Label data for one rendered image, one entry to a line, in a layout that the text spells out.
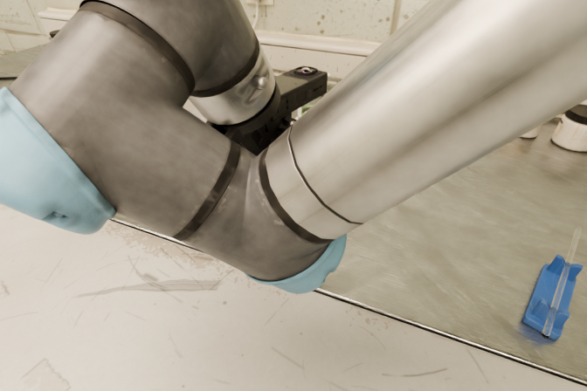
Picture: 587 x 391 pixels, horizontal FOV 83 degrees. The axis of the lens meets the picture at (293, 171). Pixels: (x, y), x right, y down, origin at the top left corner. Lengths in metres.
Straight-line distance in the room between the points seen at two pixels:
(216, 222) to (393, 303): 0.28
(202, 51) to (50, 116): 0.09
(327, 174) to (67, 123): 0.13
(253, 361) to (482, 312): 0.26
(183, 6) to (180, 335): 0.32
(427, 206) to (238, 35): 0.41
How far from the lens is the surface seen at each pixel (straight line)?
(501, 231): 0.57
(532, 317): 0.48
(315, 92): 0.39
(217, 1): 0.23
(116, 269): 0.50
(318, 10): 0.98
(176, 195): 0.19
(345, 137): 0.16
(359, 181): 0.16
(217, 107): 0.28
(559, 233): 0.62
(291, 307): 0.42
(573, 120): 0.83
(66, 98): 0.19
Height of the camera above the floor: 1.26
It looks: 36 degrees down
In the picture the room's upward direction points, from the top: straight up
